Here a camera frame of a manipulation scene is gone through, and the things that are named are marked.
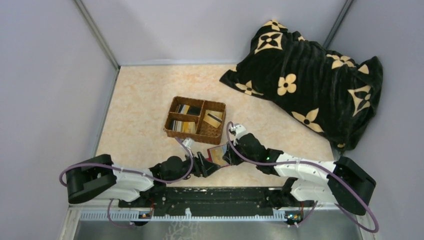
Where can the cards in lower compartment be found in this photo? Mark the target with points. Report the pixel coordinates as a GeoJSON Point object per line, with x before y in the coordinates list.
{"type": "Point", "coordinates": [176, 125]}

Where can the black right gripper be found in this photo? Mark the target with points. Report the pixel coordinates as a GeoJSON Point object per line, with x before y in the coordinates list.
{"type": "Point", "coordinates": [232, 153]}

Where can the brown wicker basket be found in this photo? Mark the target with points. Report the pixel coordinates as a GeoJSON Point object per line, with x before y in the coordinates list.
{"type": "Point", "coordinates": [205, 133]}

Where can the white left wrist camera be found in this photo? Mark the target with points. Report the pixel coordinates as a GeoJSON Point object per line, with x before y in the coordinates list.
{"type": "Point", "coordinates": [188, 142]}

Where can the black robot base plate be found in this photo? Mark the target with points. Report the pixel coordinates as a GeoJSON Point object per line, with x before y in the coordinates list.
{"type": "Point", "coordinates": [216, 201]}

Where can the cards in upper compartment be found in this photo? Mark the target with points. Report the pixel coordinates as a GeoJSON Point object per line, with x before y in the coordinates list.
{"type": "Point", "coordinates": [188, 110]}

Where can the cards in compartment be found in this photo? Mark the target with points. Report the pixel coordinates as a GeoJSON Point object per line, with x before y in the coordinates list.
{"type": "Point", "coordinates": [188, 110]}
{"type": "Point", "coordinates": [176, 125]}

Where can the aluminium frame rail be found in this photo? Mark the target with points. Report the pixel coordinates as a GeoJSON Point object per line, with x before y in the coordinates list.
{"type": "Point", "coordinates": [137, 215]}

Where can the black floral blanket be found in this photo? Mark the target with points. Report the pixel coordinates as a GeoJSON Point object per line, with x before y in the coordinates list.
{"type": "Point", "coordinates": [326, 91]}

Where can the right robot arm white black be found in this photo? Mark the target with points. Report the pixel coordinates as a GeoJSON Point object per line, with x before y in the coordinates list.
{"type": "Point", "coordinates": [342, 182]}

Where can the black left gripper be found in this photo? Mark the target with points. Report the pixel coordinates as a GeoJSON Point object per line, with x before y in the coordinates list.
{"type": "Point", "coordinates": [201, 163]}

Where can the red leather card holder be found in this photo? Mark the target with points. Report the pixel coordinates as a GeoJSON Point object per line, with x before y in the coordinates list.
{"type": "Point", "coordinates": [209, 159]}

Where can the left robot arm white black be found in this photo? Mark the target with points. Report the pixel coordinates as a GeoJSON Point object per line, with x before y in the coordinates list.
{"type": "Point", "coordinates": [99, 178]}

